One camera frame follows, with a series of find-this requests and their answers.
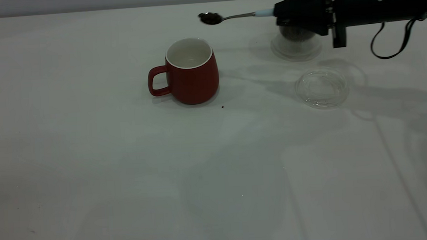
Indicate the clear double-wall glass cup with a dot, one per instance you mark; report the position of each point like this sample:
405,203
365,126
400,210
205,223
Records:
295,51

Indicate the red ceramic mug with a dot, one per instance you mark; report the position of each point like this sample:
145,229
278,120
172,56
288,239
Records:
193,84

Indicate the clear glass saucer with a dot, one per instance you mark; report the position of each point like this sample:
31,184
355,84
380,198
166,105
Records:
322,99

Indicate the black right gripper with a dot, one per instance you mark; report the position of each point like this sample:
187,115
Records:
353,3

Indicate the dark coffee beans pile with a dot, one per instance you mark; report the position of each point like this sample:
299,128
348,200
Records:
296,33

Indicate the scooped coffee beans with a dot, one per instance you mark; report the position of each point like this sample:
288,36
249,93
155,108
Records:
211,17

